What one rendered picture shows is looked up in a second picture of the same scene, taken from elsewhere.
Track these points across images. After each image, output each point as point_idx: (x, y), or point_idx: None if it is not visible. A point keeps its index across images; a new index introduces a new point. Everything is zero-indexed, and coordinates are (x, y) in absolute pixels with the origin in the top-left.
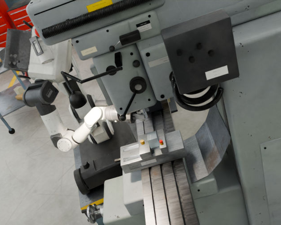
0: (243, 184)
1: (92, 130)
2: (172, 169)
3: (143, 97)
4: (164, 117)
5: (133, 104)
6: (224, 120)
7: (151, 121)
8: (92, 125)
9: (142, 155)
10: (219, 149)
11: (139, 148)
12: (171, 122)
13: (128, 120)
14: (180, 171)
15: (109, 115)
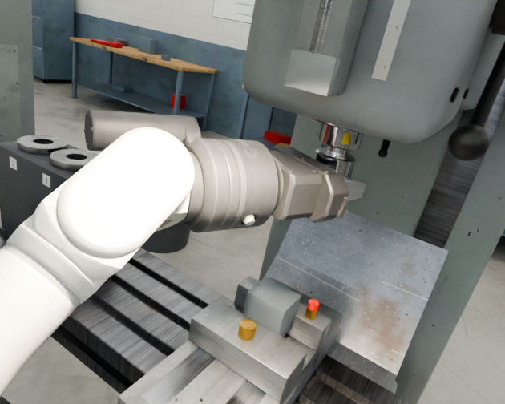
0: (429, 369)
1: (74, 309)
2: (347, 397)
3: (471, 71)
4: (140, 270)
5: (459, 91)
6: (393, 223)
7: (115, 285)
8: (132, 254)
9: (290, 377)
10: (393, 298)
11: (257, 356)
12: (186, 276)
13: (337, 199)
14: (372, 390)
15: (240, 182)
